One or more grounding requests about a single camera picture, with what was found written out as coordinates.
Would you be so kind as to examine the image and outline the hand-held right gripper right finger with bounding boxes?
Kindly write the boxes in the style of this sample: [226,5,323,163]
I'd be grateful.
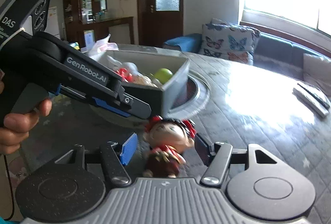
[194,133,304,186]

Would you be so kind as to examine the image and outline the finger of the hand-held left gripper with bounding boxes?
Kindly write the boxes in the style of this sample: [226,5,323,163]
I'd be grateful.
[116,86,152,120]
[60,86,131,118]

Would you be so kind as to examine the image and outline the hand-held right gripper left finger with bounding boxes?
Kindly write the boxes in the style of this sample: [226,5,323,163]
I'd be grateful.
[55,132,138,186]

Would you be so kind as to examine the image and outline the grey cardboard box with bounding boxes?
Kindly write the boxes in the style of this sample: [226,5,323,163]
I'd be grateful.
[89,49,191,122]

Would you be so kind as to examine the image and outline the red round toy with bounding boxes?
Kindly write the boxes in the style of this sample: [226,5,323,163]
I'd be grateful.
[115,67,133,81]

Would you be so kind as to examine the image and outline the doll figurine with red dress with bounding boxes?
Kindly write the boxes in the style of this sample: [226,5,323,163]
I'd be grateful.
[142,115,197,178]

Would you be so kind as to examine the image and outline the white plush toy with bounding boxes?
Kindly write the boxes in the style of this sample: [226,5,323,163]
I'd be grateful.
[107,55,142,77]

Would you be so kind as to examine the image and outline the green round toy figure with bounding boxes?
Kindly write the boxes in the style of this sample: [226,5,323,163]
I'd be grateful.
[154,68,174,85]

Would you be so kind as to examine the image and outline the grey quilted desktop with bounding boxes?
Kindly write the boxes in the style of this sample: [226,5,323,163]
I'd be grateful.
[21,44,331,217]

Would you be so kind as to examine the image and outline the person's left hand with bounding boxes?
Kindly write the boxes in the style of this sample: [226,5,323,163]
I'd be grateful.
[0,99,53,155]

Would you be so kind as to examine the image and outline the white refrigerator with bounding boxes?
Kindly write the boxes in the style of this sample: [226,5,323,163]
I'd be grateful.
[46,6,61,40]

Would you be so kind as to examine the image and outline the round metal table insert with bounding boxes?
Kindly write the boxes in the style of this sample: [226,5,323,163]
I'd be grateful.
[169,72,210,115]

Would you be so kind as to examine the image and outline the framed paper sign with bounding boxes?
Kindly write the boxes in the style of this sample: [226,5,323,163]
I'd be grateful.
[83,29,95,47]

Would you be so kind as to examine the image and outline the pink plastic bag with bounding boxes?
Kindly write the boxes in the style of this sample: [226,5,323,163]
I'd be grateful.
[86,34,120,60]

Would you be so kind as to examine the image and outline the dark wooden cabinet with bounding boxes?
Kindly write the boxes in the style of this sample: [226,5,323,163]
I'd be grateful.
[62,0,134,48]

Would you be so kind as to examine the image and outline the dark wooden door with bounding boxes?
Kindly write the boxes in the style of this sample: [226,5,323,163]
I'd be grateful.
[136,0,184,48]

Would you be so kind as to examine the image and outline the butterfly print pillow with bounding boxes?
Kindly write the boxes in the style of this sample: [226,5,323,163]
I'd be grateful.
[199,23,260,65]

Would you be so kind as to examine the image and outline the silver remote control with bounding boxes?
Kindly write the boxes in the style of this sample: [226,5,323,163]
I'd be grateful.
[293,87,329,118]

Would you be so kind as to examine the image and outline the blue sofa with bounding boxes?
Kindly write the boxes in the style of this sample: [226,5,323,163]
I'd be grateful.
[163,32,331,97]

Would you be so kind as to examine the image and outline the white pillow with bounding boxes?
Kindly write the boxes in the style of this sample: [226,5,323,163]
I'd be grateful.
[302,53,331,97]

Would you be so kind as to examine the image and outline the black cable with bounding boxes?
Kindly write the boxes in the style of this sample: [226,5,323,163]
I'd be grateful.
[2,154,14,223]

